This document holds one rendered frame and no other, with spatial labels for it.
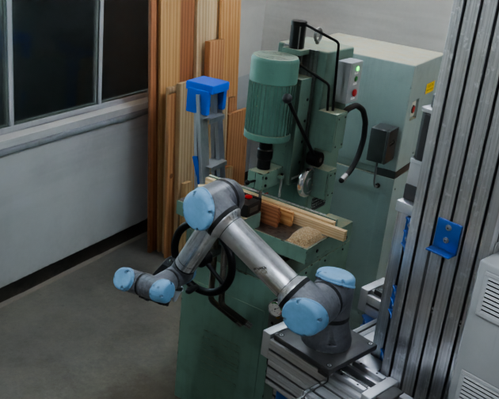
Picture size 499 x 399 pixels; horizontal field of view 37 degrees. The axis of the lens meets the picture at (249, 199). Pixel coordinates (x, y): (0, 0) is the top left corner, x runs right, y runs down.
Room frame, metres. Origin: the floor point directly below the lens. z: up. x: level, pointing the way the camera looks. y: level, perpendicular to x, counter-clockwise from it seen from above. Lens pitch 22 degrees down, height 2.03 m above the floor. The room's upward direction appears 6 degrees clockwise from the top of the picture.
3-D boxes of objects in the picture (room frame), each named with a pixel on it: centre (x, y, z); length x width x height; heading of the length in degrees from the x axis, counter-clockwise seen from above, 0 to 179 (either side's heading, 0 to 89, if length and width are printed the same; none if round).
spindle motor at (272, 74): (2.70, -0.04, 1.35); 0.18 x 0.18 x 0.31
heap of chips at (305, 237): (2.48, -0.22, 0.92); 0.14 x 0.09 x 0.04; 147
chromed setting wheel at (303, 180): (2.74, -0.22, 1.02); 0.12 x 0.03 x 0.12; 147
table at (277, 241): (2.60, 0.00, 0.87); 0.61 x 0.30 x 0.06; 57
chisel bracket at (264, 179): (2.71, -0.05, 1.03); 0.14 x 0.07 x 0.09; 147
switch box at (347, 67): (2.89, -0.33, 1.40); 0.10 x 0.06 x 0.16; 147
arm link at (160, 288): (2.12, 0.26, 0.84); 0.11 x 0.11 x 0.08; 60
